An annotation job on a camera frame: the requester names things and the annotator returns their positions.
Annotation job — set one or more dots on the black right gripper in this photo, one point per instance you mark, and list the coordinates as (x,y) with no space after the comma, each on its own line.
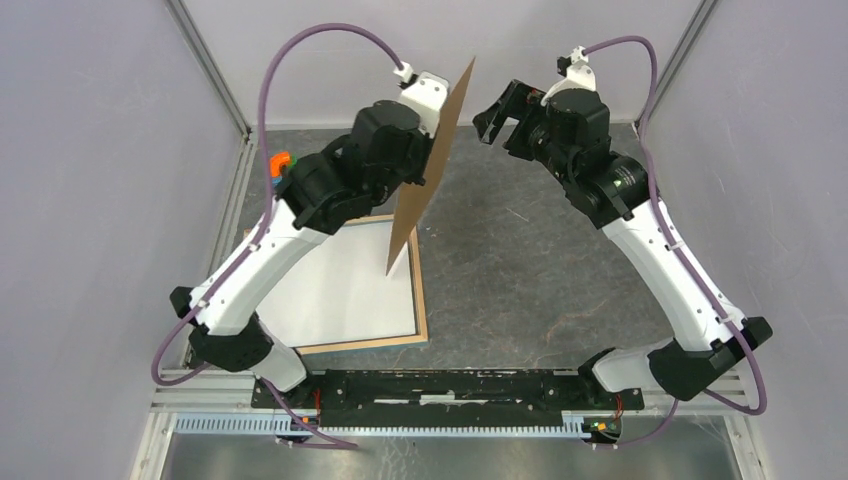
(521,101)

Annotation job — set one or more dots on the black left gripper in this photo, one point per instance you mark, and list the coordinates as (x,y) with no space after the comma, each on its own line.
(425,143)

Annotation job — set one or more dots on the brown cardboard backing board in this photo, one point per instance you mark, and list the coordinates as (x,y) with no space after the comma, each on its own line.
(412,200)

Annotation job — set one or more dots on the hot air balloon photo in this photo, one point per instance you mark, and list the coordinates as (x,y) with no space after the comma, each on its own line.
(338,291)

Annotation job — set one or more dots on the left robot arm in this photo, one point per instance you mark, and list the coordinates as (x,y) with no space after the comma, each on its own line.
(389,145)

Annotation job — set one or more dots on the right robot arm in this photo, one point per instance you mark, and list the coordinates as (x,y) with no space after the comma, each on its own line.
(567,131)

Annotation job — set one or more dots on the orange curved toy block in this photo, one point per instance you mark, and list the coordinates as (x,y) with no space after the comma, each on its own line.
(279,163)

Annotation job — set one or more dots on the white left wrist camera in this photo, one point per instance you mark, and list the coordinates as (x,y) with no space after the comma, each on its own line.
(425,93)

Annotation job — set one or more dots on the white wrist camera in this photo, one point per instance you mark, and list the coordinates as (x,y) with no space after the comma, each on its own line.
(576,73)
(425,93)

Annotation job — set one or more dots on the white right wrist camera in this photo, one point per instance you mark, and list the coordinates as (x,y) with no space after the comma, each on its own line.
(576,73)

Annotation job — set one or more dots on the light wooden picture frame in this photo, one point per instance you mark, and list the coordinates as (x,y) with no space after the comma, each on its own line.
(417,298)

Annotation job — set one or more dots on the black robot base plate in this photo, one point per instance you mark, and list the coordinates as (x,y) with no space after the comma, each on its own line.
(453,398)

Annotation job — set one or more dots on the aluminium rail with cable comb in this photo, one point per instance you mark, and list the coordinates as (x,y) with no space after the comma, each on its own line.
(216,402)

